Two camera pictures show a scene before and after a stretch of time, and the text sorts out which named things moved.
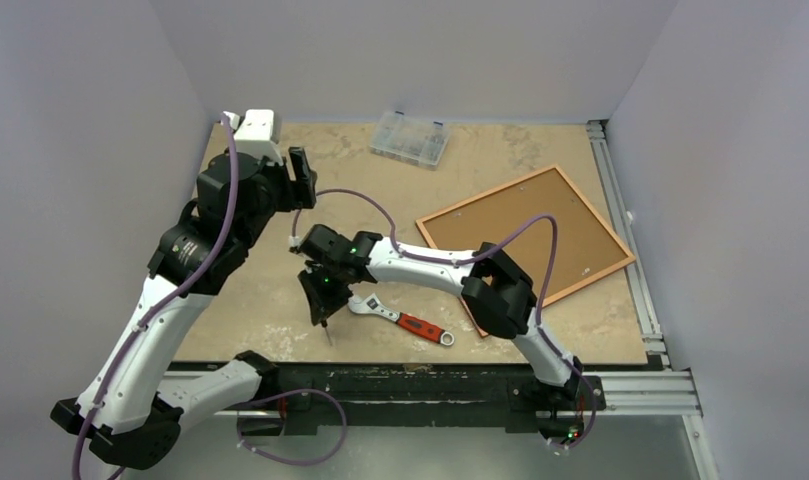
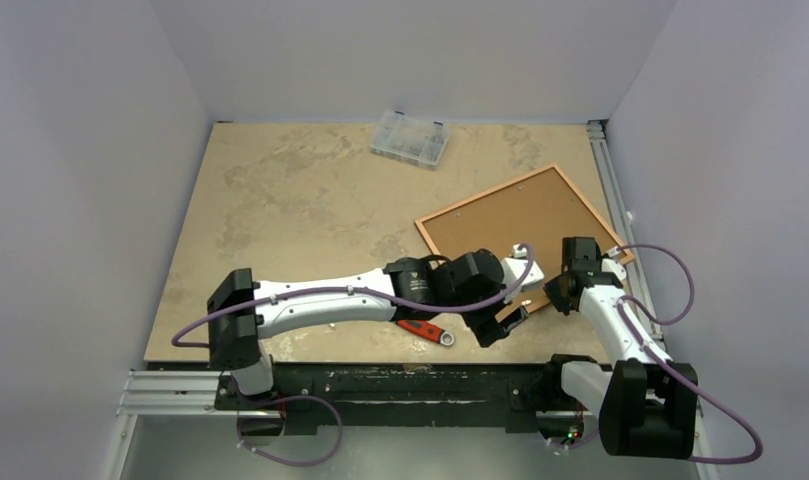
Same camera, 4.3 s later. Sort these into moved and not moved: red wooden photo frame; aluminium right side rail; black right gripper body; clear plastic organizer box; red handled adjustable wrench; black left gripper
Moved: black left gripper; black right gripper body
Not moved: clear plastic organizer box; red wooden photo frame; aluminium right side rail; red handled adjustable wrench
